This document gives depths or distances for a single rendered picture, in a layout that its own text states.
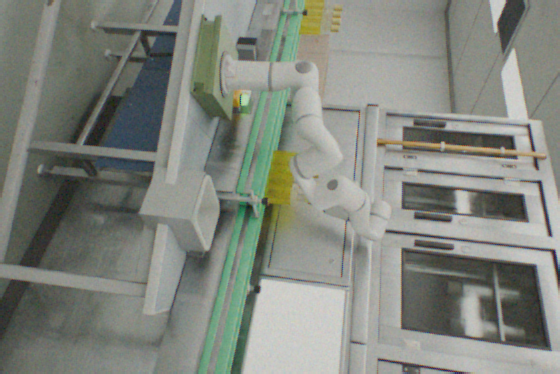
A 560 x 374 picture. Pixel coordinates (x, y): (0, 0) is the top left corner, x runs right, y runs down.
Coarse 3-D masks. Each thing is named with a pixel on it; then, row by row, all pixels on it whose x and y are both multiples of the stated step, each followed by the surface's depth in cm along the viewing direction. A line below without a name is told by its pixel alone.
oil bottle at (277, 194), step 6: (270, 186) 166; (276, 186) 166; (282, 186) 166; (264, 192) 164; (270, 192) 164; (276, 192) 164; (282, 192) 164; (288, 192) 164; (294, 192) 164; (270, 198) 165; (276, 198) 164; (282, 198) 163; (288, 198) 163; (294, 198) 163; (288, 204) 166
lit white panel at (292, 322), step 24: (264, 288) 160; (288, 288) 159; (312, 288) 159; (264, 312) 155; (288, 312) 154; (312, 312) 154; (336, 312) 153; (264, 336) 150; (288, 336) 150; (312, 336) 149; (336, 336) 149; (264, 360) 146; (288, 360) 145; (312, 360) 145; (336, 360) 145
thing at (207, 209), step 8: (208, 176) 133; (208, 184) 137; (200, 192) 129; (208, 192) 141; (200, 200) 128; (208, 200) 145; (216, 200) 145; (200, 208) 149; (208, 208) 149; (216, 208) 149; (192, 216) 126; (200, 216) 148; (208, 216) 148; (216, 216) 149; (200, 224) 147; (208, 224) 147; (200, 232) 131; (208, 232) 145; (208, 240) 144; (208, 248) 141
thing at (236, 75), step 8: (224, 56) 142; (224, 64) 140; (232, 64) 140; (240, 64) 142; (248, 64) 141; (256, 64) 141; (264, 64) 141; (224, 72) 141; (232, 72) 140; (240, 72) 141; (248, 72) 140; (256, 72) 140; (264, 72) 140; (224, 80) 142; (232, 80) 142; (240, 80) 142; (248, 80) 141; (256, 80) 141; (264, 80) 140; (224, 88) 143; (232, 88) 145; (240, 88) 144; (248, 88) 144; (256, 88) 143; (264, 88) 143
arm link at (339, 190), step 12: (300, 180) 133; (312, 180) 137; (336, 180) 130; (348, 180) 131; (312, 192) 134; (324, 192) 131; (336, 192) 130; (348, 192) 130; (360, 192) 135; (312, 204) 135; (324, 204) 133; (336, 204) 133; (348, 204) 133; (360, 204) 136
